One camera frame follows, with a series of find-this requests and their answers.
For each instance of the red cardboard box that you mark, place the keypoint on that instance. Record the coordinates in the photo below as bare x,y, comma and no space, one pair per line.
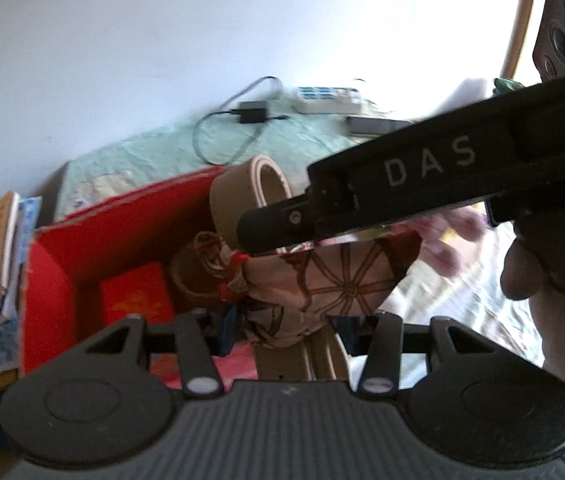
57,260

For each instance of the pink cloth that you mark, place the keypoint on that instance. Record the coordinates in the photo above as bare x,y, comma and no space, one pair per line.
172,367

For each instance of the curved wooden frame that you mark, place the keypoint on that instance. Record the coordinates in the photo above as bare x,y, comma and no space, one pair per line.
522,15

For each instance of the black smartphone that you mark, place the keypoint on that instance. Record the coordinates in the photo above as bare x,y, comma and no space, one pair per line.
377,125

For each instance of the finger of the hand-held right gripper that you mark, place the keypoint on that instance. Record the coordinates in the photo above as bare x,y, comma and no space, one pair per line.
277,225

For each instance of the patterned cloth pouch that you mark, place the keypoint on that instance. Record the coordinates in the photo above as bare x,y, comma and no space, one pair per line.
342,285

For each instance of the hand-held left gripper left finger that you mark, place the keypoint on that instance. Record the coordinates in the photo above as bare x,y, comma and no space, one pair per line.
230,330

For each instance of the red envelope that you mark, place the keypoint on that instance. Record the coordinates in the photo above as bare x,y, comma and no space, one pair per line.
135,295

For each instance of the beige wide tape roll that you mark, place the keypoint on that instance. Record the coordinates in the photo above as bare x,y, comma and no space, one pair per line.
232,195

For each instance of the large pink plush toy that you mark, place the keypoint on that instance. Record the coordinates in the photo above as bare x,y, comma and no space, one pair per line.
450,245

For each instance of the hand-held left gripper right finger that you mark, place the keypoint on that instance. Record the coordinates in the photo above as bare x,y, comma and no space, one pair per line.
352,342

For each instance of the brown cardboard piece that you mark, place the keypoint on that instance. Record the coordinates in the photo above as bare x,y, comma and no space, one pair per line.
287,360

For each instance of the person's right hand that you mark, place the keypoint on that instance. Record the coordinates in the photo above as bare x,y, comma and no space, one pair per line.
562,340

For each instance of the light blue packet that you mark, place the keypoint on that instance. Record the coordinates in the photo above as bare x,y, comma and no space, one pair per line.
25,240

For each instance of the black power adapter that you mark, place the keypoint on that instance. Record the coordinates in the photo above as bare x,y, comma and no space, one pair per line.
252,111

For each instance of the white power strip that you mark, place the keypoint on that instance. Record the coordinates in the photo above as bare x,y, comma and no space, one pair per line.
325,101

